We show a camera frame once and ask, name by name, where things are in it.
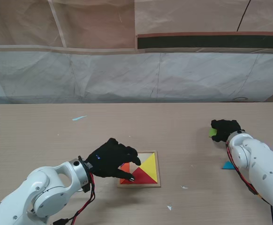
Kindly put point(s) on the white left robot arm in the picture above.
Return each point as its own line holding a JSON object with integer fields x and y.
{"x": 33, "y": 197}

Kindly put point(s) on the beige paper backdrop sheet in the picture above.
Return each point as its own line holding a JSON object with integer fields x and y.
{"x": 92, "y": 23}

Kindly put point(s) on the square wooden tangram tray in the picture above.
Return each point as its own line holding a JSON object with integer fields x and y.
{"x": 158, "y": 168}

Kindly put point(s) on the natural wood tangram triangle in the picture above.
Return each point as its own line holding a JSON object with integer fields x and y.
{"x": 134, "y": 168}

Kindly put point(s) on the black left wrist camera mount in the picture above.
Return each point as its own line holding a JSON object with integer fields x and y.
{"x": 86, "y": 187}

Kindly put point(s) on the marble print backdrop sheet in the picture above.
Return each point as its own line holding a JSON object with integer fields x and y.
{"x": 127, "y": 75}

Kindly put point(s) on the white pointed paper scrap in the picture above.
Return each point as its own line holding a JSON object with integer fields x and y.
{"x": 169, "y": 207}

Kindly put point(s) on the white torn paper scrap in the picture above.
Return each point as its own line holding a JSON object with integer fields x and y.
{"x": 184, "y": 187}

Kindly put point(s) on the red large tangram triangle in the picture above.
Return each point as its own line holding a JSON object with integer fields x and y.
{"x": 143, "y": 177}

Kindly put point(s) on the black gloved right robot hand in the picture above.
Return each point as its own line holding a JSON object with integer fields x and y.
{"x": 226, "y": 130}

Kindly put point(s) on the light blue tape scrap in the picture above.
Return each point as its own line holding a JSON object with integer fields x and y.
{"x": 78, "y": 117}

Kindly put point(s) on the black strip with red edge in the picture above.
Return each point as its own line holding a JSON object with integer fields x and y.
{"x": 209, "y": 42}

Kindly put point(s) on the yellow large tangram triangle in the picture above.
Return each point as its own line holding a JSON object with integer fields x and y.
{"x": 149, "y": 165}

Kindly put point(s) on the green tangram square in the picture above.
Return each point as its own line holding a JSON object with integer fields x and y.
{"x": 212, "y": 133}

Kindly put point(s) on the blue small tangram triangle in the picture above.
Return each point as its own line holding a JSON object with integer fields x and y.
{"x": 228, "y": 166}

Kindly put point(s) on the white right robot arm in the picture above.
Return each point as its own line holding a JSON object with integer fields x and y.
{"x": 260, "y": 168}

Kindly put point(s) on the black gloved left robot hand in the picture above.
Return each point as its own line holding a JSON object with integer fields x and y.
{"x": 108, "y": 159}

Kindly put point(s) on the orange tangram parallelogram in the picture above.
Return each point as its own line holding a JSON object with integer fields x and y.
{"x": 126, "y": 167}

